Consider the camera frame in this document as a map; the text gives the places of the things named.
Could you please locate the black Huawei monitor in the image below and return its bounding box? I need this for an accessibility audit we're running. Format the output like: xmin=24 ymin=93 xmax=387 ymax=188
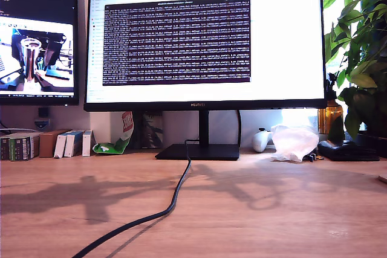
xmin=83 ymin=0 xmax=328 ymax=161

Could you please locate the dark leaf print box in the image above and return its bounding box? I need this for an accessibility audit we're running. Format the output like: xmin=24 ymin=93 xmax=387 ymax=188
xmin=132 ymin=111 xmax=164 ymax=150

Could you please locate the white game controller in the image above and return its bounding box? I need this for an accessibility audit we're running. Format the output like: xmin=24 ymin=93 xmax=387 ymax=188
xmin=252 ymin=127 xmax=273 ymax=153

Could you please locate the green white snack bag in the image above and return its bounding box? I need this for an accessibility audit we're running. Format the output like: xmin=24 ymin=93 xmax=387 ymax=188
xmin=92 ymin=111 xmax=135 ymax=155

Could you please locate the white crumpled plastic bag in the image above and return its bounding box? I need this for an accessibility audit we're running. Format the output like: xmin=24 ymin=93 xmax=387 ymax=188
xmin=270 ymin=124 xmax=320 ymax=163

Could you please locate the white blue carton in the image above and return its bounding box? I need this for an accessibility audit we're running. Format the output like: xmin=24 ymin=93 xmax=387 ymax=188
xmin=53 ymin=131 xmax=72 ymax=159
xmin=63 ymin=130 xmax=85 ymax=158
xmin=82 ymin=130 xmax=93 ymax=158

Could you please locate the amber pump bottle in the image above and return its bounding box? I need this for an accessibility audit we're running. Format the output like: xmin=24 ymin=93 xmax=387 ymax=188
xmin=317 ymin=72 xmax=345 ymax=143

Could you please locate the brown cardboard box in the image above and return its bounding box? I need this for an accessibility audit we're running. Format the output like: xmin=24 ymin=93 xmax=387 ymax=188
xmin=39 ymin=129 xmax=73 ymax=158

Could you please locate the black leather wallet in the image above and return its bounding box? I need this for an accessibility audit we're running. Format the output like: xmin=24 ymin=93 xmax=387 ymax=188
xmin=317 ymin=139 xmax=381 ymax=162

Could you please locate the green black printed box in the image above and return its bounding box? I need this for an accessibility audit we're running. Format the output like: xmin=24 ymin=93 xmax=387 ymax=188
xmin=8 ymin=132 xmax=41 ymax=161

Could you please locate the black plant pot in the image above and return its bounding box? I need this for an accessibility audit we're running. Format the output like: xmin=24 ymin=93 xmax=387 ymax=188
xmin=355 ymin=131 xmax=387 ymax=159

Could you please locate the green leafy houseplant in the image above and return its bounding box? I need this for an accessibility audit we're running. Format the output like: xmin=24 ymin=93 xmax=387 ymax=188
xmin=322 ymin=0 xmax=387 ymax=141

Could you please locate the dark green printed box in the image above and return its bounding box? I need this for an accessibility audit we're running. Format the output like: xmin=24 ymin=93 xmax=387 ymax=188
xmin=0 ymin=136 xmax=11 ymax=161

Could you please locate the thin black hanging cable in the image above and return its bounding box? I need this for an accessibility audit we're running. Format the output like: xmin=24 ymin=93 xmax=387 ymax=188
xmin=236 ymin=109 xmax=242 ymax=150

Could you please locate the thick black cable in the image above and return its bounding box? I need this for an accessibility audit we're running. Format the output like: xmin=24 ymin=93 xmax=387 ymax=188
xmin=71 ymin=138 xmax=200 ymax=258

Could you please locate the white cable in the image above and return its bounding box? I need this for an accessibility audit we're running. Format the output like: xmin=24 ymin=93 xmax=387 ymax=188
xmin=0 ymin=127 xmax=42 ymax=134

